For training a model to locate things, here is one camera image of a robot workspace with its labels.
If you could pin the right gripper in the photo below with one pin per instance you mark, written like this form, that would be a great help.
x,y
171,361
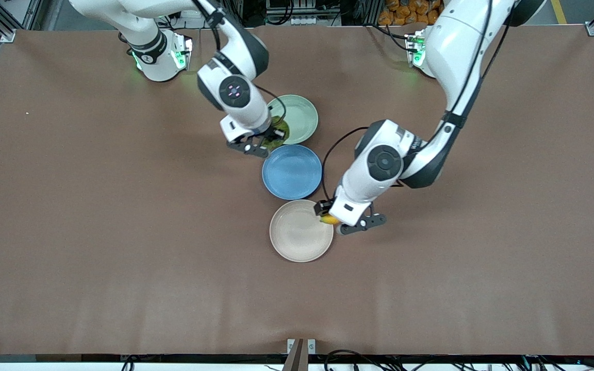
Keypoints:
x,y
271,133

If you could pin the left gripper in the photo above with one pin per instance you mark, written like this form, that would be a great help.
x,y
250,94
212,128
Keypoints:
x,y
322,207

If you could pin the green lettuce leaf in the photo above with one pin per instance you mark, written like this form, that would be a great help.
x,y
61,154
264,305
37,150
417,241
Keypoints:
x,y
278,123

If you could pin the yellow lemon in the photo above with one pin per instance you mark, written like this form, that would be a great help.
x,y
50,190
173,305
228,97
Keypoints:
x,y
329,220

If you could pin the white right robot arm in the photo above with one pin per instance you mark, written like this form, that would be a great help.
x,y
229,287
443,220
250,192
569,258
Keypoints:
x,y
235,93

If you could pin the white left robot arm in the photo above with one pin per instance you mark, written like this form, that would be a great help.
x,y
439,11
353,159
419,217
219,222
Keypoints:
x,y
384,162

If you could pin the light green plate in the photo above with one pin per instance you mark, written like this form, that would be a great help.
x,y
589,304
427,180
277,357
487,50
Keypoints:
x,y
302,118

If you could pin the beige plate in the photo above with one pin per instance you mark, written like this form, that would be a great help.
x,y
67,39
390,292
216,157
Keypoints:
x,y
297,237

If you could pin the blue plate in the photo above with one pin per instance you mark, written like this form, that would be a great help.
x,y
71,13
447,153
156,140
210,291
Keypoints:
x,y
292,172

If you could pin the pile of orange fruit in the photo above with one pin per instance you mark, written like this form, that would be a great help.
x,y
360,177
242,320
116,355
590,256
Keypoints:
x,y
405,13

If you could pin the brown table cover sheet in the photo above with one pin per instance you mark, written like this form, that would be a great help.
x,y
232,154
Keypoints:
x,y
70,283

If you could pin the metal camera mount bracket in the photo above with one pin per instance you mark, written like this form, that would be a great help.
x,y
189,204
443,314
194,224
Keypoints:
x,y
301,354

